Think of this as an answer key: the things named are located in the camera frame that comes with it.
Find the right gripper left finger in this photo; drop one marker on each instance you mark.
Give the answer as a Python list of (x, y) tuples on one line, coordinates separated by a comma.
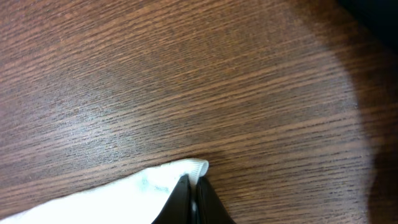
[(177, 208)]

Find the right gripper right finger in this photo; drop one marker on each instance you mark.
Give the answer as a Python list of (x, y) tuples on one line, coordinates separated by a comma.
[(210, 208)]

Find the white t-shirt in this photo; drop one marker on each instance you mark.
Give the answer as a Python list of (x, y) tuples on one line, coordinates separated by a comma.
[(137, 198)]

